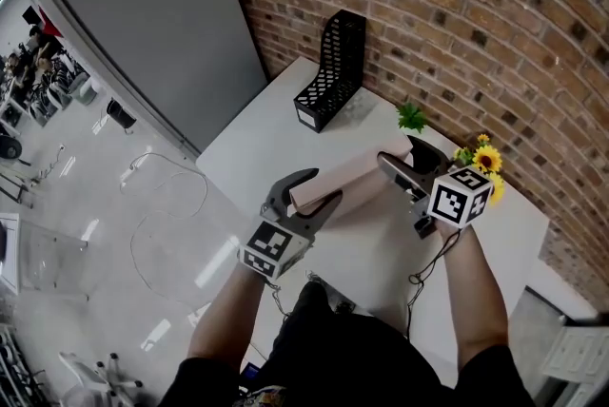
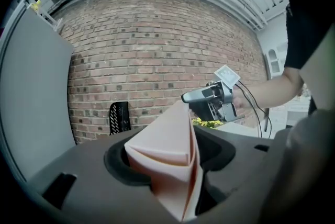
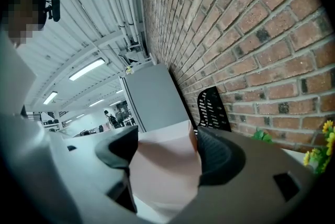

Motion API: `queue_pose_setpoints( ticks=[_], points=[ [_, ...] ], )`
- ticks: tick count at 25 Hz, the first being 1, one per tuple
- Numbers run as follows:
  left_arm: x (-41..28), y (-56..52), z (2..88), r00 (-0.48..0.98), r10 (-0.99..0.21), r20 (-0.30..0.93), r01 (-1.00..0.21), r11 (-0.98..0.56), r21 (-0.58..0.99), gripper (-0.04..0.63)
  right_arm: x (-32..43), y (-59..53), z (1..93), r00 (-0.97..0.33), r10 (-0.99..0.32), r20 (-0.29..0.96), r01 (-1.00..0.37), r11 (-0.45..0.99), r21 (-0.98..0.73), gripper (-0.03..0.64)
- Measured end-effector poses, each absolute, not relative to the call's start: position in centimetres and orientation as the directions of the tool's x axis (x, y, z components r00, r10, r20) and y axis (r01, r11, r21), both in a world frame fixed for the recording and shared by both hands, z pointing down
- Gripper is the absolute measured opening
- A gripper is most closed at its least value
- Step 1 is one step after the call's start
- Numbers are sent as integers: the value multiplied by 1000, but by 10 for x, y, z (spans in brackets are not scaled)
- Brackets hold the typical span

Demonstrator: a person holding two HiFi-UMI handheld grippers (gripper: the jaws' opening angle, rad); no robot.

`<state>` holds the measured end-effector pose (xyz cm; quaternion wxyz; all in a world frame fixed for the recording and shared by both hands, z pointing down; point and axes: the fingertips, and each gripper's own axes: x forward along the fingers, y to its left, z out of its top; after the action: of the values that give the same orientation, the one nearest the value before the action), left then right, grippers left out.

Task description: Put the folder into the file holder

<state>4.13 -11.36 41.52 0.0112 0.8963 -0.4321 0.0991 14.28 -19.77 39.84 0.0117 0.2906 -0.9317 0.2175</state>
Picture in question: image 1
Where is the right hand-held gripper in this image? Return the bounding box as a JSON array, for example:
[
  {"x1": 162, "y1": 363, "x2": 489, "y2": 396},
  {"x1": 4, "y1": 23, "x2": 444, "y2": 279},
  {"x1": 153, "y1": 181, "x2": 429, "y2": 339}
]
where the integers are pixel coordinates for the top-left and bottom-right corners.
[{"x1": 376, "y1": 134, "x2": 495, "y2": 241}]

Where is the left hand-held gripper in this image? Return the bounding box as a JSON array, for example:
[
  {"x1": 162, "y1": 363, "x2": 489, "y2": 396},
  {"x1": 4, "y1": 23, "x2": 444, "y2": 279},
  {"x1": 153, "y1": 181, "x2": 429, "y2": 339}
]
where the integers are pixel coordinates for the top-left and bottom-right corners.
[{"x1": 237, "y1": 167, "x2": 344, "y2": 281}]

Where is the pink folder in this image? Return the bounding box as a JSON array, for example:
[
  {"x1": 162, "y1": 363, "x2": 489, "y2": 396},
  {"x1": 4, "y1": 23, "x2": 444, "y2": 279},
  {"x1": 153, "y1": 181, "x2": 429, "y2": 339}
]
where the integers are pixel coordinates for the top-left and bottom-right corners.
[{"x1": 290, "y1": 143, "x2": 414, "y2": 226}]

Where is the black mesh file holder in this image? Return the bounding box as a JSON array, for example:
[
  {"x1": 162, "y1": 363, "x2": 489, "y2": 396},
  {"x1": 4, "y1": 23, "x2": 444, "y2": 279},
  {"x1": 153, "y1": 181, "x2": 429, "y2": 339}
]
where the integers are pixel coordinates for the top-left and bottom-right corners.
[{"x1": 292, "y1": 9, "x2": 368, "y2": 134}]

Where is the person's right forearm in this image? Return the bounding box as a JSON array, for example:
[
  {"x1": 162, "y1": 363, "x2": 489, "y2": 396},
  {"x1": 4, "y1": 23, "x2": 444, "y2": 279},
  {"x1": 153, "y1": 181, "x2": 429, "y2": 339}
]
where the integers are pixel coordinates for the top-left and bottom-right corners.
[{"x1": 434, "y1": 223, "x2": 509, "y2": 368}]

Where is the person's left forearm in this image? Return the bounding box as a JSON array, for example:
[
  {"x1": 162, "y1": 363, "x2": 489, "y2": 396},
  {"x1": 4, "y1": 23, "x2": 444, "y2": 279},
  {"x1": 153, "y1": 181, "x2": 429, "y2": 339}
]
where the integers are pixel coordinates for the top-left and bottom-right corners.
[{"x1": 187, "y1": 262, "x2": 268, "y2": 361}]

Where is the small green potted plant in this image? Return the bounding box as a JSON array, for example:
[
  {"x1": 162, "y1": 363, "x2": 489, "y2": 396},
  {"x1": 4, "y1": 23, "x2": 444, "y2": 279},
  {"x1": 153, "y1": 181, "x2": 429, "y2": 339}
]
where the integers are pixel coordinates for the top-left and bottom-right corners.
[{"x1": 396, "y1": 103, "x2": 430, "y2": 134}]

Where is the yellow sunflower bouquet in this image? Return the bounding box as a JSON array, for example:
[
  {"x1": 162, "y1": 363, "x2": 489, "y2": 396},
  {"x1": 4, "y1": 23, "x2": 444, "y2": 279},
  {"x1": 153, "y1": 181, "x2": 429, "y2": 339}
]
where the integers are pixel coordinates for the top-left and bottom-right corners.
[{"x1": 451, "y1": 133, "x2": 506, "y2": 206}]

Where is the white power strip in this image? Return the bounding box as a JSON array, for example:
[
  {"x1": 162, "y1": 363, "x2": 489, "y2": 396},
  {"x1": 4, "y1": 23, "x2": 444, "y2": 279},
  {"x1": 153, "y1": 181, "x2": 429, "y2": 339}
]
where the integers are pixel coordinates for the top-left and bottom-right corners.
[{"x1": 187, "y1": 302, "x2": 213, "y2": 328}]

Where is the black waste bin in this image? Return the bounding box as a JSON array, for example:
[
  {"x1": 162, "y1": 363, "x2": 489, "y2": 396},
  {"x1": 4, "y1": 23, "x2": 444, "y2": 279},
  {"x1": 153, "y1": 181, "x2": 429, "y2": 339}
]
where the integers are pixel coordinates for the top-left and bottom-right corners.
[{"x1": 105, "y1": 98, "x2": 138, "y2": 133}]

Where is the grey refrigerator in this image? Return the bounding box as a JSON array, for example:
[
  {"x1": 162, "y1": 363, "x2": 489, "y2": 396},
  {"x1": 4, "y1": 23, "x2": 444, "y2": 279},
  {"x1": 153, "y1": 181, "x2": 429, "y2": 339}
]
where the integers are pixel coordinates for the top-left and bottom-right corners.
[{"x1": 40, "y1": 0, "x2": 268, "y2": 159}]

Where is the white drawer cabinet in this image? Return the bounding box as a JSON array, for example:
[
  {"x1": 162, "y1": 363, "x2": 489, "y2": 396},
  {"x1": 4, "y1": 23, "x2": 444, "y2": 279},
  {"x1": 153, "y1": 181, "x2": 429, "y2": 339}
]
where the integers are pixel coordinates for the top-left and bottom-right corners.
[{"x1": 541, "y1": 323, "x2": 609, "y2": 386}]

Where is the white office chair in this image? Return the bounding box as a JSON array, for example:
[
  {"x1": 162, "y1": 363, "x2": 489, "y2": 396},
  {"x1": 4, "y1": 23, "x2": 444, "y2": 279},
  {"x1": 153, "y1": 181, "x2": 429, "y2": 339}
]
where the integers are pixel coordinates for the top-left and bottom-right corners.
[{"x1": 56, "y1": 350, "x2": 145, "y2": 407}]

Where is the white side table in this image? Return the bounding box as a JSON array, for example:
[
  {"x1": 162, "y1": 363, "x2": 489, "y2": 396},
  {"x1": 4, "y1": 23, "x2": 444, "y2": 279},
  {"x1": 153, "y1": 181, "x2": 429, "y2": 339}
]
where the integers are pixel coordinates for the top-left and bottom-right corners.
[{"x1": 0, "y1": 212, "x2": 89, "y2": 302}]

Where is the red fridge magnet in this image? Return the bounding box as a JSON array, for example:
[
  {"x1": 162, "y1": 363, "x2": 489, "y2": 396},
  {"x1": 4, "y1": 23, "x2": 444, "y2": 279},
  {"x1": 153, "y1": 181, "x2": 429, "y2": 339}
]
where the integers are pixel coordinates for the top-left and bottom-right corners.
[{"x1": 37, "y1": 5, "x2": 61, "y2": 38}]

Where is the long white floor cable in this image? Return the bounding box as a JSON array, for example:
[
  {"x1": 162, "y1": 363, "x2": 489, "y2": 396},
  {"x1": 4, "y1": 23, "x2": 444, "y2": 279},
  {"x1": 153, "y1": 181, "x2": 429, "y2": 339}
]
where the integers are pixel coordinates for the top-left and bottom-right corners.
[{"x1": 118, "y1": 151, "x2": 211, "y2": 304}]

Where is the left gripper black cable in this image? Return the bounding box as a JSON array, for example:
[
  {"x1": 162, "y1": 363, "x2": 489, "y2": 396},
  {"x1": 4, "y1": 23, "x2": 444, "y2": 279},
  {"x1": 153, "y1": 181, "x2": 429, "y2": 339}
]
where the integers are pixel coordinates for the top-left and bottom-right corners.
[{"x1": 264, "y1": 277, "x2": 292, "y2": 320}]

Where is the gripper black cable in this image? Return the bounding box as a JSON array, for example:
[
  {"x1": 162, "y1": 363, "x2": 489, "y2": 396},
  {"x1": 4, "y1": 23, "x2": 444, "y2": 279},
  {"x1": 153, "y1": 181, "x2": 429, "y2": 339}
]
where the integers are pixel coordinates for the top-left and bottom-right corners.
[
  {"x1": 406, "y1": 229, "x2": 461, "y2": 340},
  {"x1": 264, "y1": 277, "x2": 292, "y2": 320}
]

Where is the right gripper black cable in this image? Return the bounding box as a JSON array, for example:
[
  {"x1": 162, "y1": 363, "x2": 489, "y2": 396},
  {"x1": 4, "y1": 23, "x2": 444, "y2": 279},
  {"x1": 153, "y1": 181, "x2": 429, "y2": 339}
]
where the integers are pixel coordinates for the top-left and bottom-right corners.
[{"x1": 406, "y1": 229, "x2": 461, "y2": 340}]

